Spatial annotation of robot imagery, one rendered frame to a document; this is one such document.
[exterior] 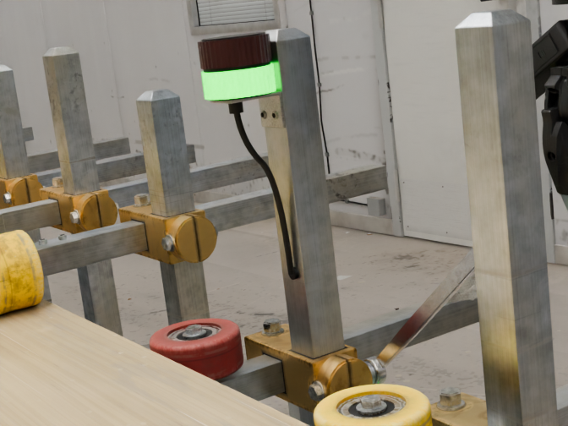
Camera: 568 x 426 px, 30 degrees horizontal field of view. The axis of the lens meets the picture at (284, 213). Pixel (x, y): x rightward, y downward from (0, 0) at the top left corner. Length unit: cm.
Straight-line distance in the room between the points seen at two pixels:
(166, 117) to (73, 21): 648
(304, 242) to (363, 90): 413
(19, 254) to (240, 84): 34
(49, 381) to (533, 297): 40
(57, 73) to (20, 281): 34
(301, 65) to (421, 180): 395
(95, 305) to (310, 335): 50
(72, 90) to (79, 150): 7
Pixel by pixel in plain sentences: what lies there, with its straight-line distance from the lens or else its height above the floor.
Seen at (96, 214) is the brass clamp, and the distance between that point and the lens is 134.
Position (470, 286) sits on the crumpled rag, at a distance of 112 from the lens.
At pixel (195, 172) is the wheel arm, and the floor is 96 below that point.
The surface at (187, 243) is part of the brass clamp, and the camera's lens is 111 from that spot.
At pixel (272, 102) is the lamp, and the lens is 90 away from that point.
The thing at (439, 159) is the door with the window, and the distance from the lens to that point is 473.
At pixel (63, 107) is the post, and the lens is 134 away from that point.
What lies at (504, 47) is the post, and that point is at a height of 114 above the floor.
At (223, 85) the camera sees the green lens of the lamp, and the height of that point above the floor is 112.
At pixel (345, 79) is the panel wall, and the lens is 513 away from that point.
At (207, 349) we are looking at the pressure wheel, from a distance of 90.
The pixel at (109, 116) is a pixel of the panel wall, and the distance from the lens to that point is 732.
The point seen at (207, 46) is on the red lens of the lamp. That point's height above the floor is 115.
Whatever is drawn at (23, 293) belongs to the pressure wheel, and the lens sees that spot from 110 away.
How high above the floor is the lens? 119
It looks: 12 degrees down
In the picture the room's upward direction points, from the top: 7 degrees counter-clockwise
